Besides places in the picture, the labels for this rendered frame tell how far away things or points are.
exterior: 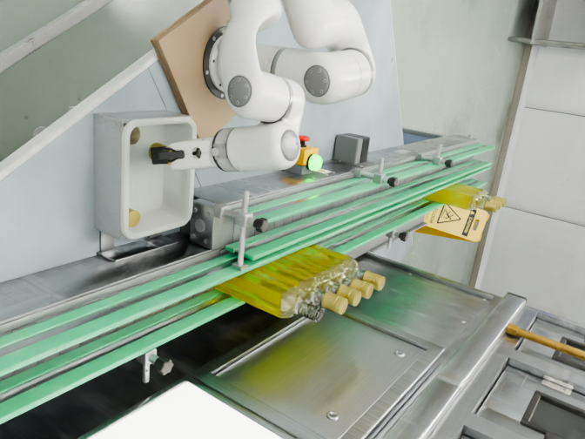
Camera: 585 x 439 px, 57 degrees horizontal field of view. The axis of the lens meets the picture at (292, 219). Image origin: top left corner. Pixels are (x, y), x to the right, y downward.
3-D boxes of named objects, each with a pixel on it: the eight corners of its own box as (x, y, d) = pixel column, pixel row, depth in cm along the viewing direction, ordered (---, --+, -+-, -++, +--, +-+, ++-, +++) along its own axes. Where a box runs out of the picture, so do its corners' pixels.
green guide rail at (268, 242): (225, 249, 117) (252, 260, 113) (225, 245, 117) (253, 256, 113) (474, 160, 256) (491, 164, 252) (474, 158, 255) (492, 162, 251)
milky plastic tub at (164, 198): (94, 230, 104) (124, 243, 99) (93, 112, 97) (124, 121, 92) (164, 212, 117) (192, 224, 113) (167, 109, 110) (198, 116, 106)
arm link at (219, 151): (223, 174, 88) (210, 175, 89) (257, 168, 95) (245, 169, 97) (218, 128, 87) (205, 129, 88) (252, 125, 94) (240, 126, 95)
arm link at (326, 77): (267, 49, 104) (339, 57, 96) (306, 43, 114) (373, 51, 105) (267, 98, 108) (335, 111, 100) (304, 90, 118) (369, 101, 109)
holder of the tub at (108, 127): (94, 253, 106) (119, 266, 102) (93, 112, 97) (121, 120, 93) (161, 234, 119) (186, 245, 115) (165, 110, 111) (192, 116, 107)
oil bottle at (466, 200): (420, 198, 210) (493, 217, 196) (423, 184, 209) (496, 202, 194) (426, 195, 215) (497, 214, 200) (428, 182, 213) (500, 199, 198)
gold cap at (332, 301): (319, 309, 110) (338, 317, 108) (322, 293, 109) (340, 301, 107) (329, 304, 113) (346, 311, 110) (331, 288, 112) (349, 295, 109)
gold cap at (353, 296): (334, 301, 115) (352, 308, 112) (336, 287, 113) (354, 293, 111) (342, 296, 117) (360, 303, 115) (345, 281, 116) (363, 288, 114)
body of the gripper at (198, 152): (214, 175, 89) (168, 177, 95) (253, 168, 97) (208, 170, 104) (209, 129, 88) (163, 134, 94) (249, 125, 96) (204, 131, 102)
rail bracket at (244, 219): (210, 260, 114) (255, 279, 107) (215, 182, 109) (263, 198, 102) (219, 256, 116) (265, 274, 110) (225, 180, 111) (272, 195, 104)
